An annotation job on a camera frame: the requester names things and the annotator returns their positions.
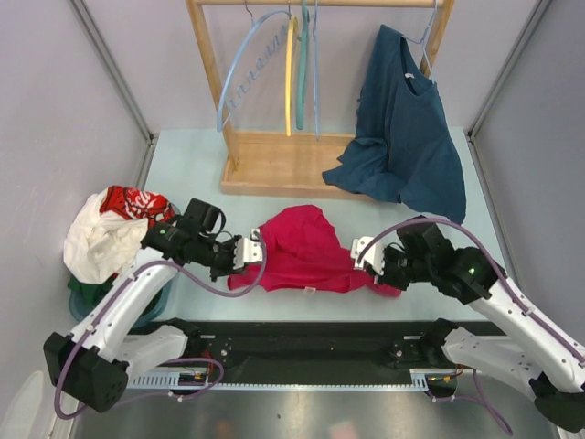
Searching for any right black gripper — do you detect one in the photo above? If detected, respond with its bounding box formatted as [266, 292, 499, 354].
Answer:
[366, 242, 431, 290]

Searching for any pink t shirt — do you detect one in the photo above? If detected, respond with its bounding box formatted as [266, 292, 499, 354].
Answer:
[227, 204, 403, 301]

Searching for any thin blue hanger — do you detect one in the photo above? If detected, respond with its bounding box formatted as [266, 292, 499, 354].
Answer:
[312, 0, 321, 141]

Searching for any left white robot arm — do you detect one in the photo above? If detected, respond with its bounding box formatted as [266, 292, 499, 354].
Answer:
[43, 198, 266, 420]

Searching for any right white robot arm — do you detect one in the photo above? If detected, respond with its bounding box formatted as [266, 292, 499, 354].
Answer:
[356, 217, 584, 433]

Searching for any dark blue t shirt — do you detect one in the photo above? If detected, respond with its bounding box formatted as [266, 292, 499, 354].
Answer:
[322, 26, 467, 224]

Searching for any white and red shirt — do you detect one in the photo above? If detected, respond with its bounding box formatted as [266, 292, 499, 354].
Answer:
[63, 186, 176, 284]

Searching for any light blue notched hanger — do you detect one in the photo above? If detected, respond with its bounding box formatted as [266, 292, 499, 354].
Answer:
[216, 9, 293, 132]

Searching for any teal hanger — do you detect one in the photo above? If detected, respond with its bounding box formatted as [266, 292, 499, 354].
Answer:
[295, 0, 310, 131]

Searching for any yellow hanger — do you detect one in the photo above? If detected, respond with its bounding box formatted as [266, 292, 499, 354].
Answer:
[284, 15, 299, 137]

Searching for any wooden clothes rack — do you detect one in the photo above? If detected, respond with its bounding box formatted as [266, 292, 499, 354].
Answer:
[186, 1, 454, 199]

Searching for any green garment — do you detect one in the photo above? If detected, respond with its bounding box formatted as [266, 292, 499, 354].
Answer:
[68, 274, 116, 307]

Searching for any teal laundry basket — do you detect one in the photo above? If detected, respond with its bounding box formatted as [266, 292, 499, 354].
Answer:
[68, 203, 184, 329]

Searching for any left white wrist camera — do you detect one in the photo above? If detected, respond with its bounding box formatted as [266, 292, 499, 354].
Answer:
[233, 229, 263, 270]

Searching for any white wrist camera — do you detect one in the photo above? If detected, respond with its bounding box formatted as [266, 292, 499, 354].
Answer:
[233, 229, 263, 270]
[350, 236, 385, 275]

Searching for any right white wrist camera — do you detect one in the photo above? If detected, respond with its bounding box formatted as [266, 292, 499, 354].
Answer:
[350, 236, 385, 275]

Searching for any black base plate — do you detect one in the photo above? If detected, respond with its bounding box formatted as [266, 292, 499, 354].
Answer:
[127, 319, 508, 385]

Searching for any white slotted cable duct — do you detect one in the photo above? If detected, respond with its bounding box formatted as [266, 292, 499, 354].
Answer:
[127, 368, 429, 393]

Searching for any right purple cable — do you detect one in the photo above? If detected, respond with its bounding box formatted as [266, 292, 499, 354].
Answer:
[356, 217, 585, 434]

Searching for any purple cable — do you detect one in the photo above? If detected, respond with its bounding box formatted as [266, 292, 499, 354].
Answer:
[53, 230, 269, 420]
[356, 217, 585, 434]

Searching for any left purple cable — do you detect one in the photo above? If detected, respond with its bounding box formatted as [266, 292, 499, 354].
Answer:
[53, 230, 269, 420]

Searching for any light blue wire hanger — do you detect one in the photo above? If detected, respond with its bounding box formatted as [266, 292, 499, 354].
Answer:
[405, 0, 442, 84]

